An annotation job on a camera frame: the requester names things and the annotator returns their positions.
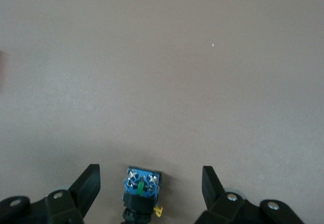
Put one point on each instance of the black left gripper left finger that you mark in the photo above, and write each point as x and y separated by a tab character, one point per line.
63	206

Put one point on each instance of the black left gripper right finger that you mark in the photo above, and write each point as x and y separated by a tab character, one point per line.
227	208

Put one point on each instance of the orange-capped push button switch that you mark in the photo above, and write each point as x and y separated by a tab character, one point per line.
140	183

